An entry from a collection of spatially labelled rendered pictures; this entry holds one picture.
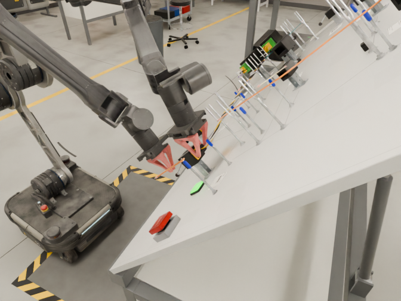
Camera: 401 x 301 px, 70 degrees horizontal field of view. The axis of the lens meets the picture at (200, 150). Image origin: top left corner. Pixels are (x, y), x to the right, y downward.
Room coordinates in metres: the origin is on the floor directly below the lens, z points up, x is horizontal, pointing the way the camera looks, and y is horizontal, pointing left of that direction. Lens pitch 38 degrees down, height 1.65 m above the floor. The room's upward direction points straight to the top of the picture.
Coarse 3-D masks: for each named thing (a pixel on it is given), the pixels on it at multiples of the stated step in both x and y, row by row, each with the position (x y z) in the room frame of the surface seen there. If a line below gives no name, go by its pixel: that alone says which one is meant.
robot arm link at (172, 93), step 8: (168, 80) 0.63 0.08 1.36; (176, 80) 0.62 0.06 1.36; (184, 80) 0.63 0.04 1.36; (160, 88) 0.61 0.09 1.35; (168, 88) 0.60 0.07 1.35; (176, 88) 0.61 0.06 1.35; (184, 88) 0.65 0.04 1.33; (168, 96) 0.60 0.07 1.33; (176, 96) 0.60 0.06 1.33; (184, 96) 0.61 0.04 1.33; (168, 104) 0.60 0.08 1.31; (176, 104) 0.59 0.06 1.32
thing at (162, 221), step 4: (168, 212) 0.43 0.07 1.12; (160, 216) 0.44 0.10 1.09; (164, 216) 0.42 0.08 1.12; (168, 216) 0.42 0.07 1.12; (156, 220) 0.43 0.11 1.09; (160, 220) 0.42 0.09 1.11; (164, 220) 0.41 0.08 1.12; (168, 220) 0.42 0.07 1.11; (156, 224) 0.41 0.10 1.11; (160, 224) 0.40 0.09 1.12; (164, 224) 0.40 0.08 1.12; (152, 228) 0.41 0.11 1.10; (156, 228) 0.39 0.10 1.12; (160, 228) 0.39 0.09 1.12; (164, 228) 0.40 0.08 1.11; (152, 232) 0.40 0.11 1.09; (156, 232) 0.39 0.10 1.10
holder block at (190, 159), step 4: (192, 148) 0.61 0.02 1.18; (184, 152) 0.63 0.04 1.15; (188, 152) 0.59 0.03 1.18; (204, 152) 0.61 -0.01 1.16; (180, 156) 0.62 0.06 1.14; (184, 156) 0.60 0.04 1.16; (188, 156) 0.59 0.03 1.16; (192, 156) 0.58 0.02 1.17; (200, 156) 0.60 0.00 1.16; (180, 160) 0.60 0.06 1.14; (184, 160) 0.60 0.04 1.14; (188, 160) 0.59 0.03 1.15; (192, 160) 0.58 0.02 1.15; (196, 160) 0.58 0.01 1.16; (192, 164) 0.59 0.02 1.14; (188, 168) 0.59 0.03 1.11
